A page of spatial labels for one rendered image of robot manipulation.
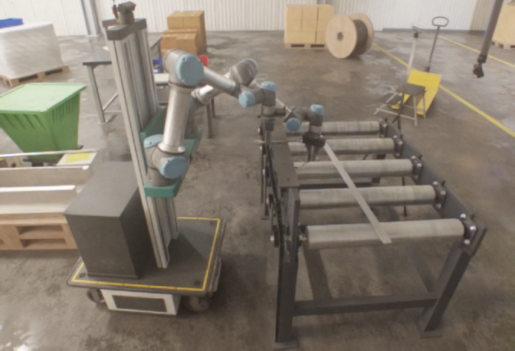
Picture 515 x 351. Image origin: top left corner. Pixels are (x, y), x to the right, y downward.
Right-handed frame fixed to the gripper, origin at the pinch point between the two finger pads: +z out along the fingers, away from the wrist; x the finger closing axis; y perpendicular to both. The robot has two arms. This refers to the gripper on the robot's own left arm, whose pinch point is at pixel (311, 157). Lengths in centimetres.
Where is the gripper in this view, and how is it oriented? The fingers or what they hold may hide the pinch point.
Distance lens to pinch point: 201.3
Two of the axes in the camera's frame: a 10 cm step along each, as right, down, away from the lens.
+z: -0.6, 9.3, 3.6
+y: 5.6, -2.7, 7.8
